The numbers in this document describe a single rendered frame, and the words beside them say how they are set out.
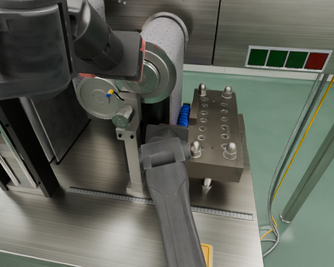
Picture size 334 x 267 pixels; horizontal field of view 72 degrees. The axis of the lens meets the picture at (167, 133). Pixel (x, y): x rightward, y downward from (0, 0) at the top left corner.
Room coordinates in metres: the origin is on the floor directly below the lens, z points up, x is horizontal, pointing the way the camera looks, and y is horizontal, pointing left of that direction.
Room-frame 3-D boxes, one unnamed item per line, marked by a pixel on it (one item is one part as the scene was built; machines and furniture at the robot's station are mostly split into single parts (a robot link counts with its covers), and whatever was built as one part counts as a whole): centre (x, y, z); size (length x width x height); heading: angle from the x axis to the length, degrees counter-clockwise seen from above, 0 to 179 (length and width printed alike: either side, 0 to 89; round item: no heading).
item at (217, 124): (0.61, -0.15, 1.00); 0.40 x 0.16 x 0.06; 170
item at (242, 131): (0.61, -0.25, 0.96); 0.10 x 0.03 x 0.11; 170
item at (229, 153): (0.44, -0.17, 1.05); 0.04 x 0.04 x 0.04
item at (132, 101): (0.45, 0.09, 1.05); 0.06 x 0.05 x 0.31; 170
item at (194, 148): (0.45, -0.08, 1.05); 0.04 x 0.04 x 0.04
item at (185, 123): (0.59, -0.05, 1.03); 0.21 x 0.04 x 0.03; 170
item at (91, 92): (0.62, 0.15, 1.17); 0.26 x 0.12 x 0.12; 170
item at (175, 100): (0.59, -0.03, 1.11); 0.23 x 0.01 x 0.18; 170
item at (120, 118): (0.41, 0.10, 1.18); 0.04 x 0.02 x 0.04; 80
